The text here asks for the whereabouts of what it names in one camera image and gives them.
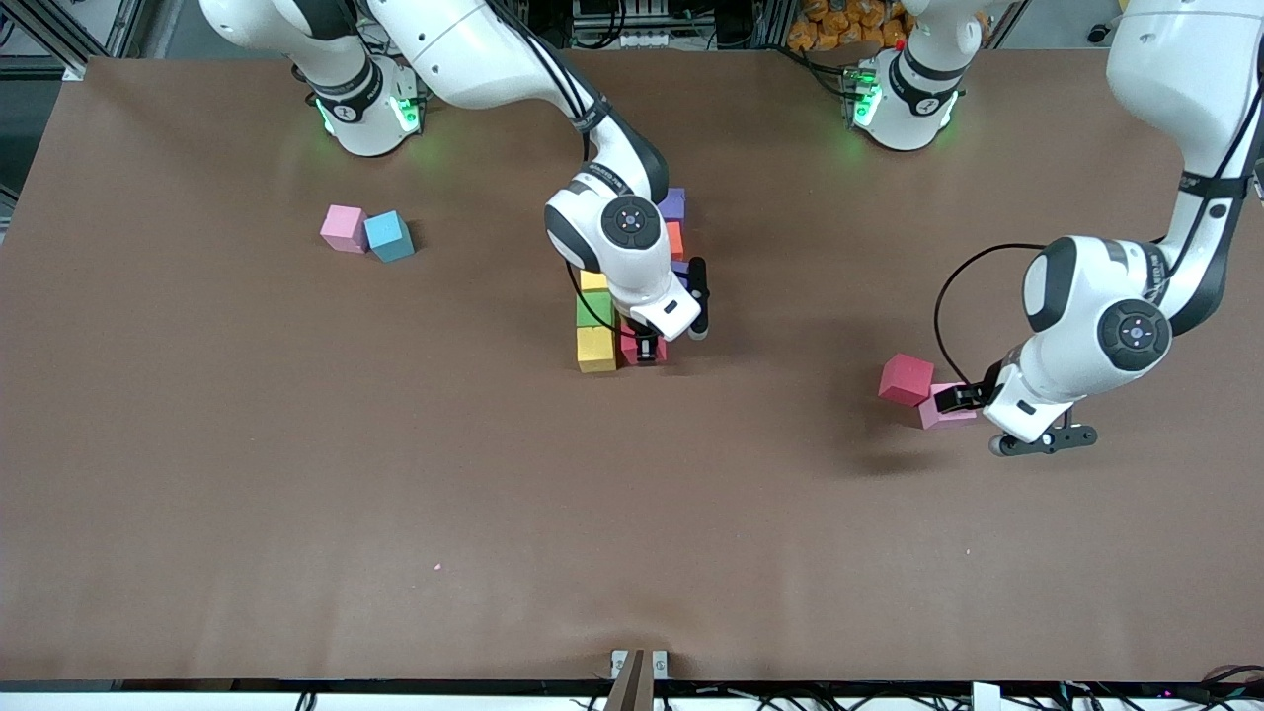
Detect pink foam cube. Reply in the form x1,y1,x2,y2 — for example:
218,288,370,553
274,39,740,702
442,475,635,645
320,205,368,254
918,382,979,430

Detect black cable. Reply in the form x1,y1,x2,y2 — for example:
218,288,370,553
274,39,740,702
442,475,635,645
933,243,1048,388
565,259,643,340

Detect red foam cube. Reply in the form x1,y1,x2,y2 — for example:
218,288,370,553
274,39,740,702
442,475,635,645
616,324,669,367
879,354,935,407

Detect orange snack bags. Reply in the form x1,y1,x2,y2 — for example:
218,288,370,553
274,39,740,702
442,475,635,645
787,0,911,52

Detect white electrical device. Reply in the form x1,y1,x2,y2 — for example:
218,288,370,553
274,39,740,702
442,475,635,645
571,0,674,50

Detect metal camera pole bracket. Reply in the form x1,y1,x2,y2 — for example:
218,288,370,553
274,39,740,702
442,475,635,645
610,649,669,711

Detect aluminium frame profile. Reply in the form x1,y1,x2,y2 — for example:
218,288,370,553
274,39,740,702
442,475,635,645
0,0,149,82

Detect blue foam cube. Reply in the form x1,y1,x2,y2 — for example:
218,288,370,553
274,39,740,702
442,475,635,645
364,210,416,264

